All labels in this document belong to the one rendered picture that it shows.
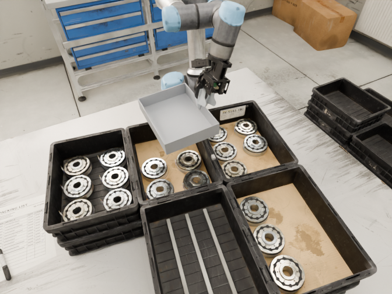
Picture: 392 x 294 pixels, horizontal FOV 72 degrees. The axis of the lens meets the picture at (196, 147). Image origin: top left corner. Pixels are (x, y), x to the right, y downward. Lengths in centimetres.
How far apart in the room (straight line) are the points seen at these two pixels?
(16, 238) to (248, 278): 90
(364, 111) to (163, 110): 152
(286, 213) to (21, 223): 105
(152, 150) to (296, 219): 64
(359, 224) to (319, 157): 35
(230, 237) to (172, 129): 42
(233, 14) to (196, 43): 52
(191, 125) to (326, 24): 298
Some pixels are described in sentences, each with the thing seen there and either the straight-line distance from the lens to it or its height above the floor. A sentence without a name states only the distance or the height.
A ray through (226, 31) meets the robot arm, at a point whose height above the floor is 136.
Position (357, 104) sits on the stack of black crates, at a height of 49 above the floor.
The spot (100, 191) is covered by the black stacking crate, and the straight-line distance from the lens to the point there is 113.
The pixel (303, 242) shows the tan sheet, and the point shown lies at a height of 83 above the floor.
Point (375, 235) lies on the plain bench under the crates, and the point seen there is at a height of 70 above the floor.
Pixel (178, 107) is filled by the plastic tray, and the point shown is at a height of 105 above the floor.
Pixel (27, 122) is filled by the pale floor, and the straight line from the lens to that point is 306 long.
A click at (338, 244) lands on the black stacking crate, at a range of 103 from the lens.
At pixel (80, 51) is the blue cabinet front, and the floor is 50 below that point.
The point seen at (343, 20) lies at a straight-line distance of 389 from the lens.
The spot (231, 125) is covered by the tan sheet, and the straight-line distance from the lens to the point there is 130.
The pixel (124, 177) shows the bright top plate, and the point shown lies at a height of 86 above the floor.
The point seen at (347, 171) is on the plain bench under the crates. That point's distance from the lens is 144.
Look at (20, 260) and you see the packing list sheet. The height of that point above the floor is 70.
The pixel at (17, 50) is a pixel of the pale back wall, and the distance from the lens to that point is 377.
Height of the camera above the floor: 171
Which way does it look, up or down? 47 degrees down
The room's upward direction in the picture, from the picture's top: 2 degrees counter-clockwise
